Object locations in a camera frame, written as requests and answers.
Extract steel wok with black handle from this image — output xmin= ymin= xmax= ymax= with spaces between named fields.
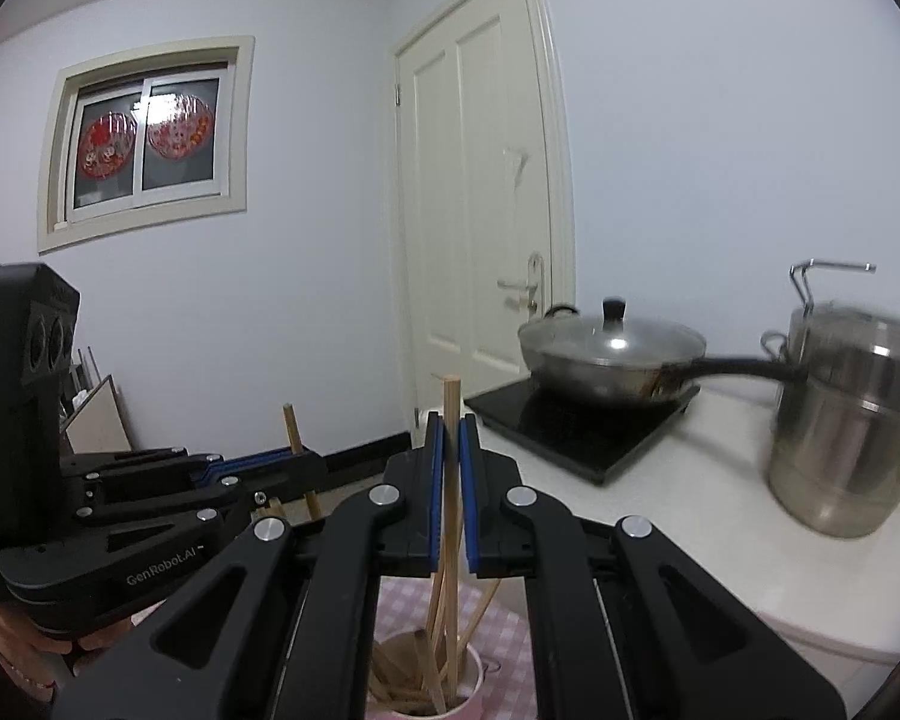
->
xmin=517 ymin=315 xmax=805 ymax=410

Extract bunch of wooden chopsticks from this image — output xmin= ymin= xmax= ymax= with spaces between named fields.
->
xmin=367 ymin=577 xmax=503 ymax=717

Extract silver door handle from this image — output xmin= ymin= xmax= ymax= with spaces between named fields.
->
xmin=497 ymin=253 xmax=547 ymax=314

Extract metal rack rods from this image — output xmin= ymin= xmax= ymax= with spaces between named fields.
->
xmin=75 ymin=349 xmax=106 ymax=392

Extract red round window decal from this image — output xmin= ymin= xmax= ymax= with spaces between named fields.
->
xmin=81 ymin=111 xmax=138 ymax=179

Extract cream framed window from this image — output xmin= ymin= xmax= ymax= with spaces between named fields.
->
xmin=37 ymin=35 xmax=256 ymax=254

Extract person's left hand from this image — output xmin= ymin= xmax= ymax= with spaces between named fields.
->
xmin=0 ymin=600 xmax=134 ymax=700

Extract stainless steel steamer pot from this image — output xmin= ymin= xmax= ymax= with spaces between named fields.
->
xmin=761 ymin=261 xmax=900 ymax=539

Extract cream panel door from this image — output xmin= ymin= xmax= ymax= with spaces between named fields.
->
xmin=390 ymin=0 xmax=575 ymax=421

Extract glass wok lid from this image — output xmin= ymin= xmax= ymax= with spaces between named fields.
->
xmin=521 ymin=298 xmax=706 ymax=370

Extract white counter cabinet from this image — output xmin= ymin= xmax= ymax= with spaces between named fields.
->
xmin=487 ymin=371 xmax=900 ymax=667

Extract red rabbit window decal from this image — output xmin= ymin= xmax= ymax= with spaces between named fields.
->
xmin=148 ymin=96 xmax=215 ymax=161

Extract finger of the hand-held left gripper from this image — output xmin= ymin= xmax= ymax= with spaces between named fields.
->
xmin=61 ymin=447 xmax=328 ymax=500
xmin=75 ymin=481 xmax=301 ymax=550

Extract slim wooden chopstick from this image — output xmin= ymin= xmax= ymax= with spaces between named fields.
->
xmin=283 ymin=403 xmax=325 ymax=523
xmin=429 ymin=376 xmax=464 ymax=698

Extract black induction cooktop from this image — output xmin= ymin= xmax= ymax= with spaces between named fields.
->
xmin=463 ymin=379 xmax=702 ymax=487

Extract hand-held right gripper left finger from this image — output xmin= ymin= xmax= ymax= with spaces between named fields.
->
xmin=52 ymin=412 xmax=446 ymax=720

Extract pink cup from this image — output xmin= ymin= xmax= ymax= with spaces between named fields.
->
xmin=367 ymin=630 xmax=490 ymax=720

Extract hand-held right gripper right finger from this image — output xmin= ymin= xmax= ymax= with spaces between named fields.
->
xmin=461 ymin=412 xmax=847 ymax=720

